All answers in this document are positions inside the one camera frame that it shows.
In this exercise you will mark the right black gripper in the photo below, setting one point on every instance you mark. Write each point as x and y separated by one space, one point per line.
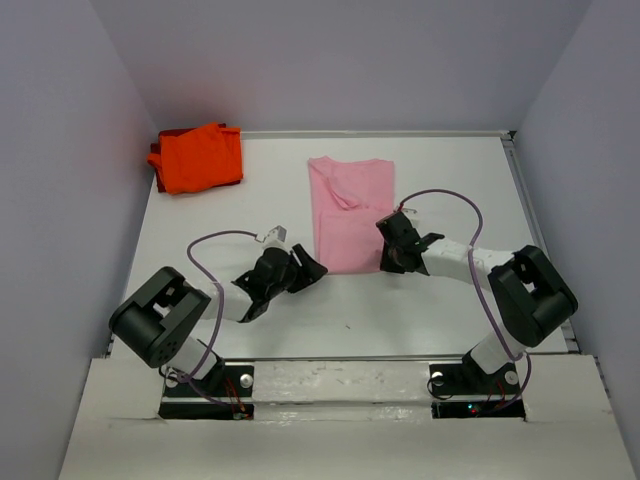
387 264

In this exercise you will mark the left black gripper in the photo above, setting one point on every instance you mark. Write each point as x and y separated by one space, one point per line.
307 273

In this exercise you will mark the pink t shirt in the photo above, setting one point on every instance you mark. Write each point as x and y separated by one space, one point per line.
347 200

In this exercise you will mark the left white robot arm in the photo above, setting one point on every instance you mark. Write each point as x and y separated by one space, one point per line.
157 320

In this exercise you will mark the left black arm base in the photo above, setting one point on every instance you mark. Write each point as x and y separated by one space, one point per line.
230 399

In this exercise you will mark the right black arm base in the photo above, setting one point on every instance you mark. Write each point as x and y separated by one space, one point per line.
454 396

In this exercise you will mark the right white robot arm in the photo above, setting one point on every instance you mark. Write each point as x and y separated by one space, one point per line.
532 298

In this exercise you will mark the orange folded t shirt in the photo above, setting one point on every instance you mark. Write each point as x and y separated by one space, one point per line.
207 157

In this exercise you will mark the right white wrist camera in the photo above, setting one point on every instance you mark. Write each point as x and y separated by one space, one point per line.
408 212

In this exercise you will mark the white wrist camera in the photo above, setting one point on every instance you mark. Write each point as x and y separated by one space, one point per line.
408 212
274 238

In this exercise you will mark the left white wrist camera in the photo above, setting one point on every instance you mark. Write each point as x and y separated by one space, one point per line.
274 238

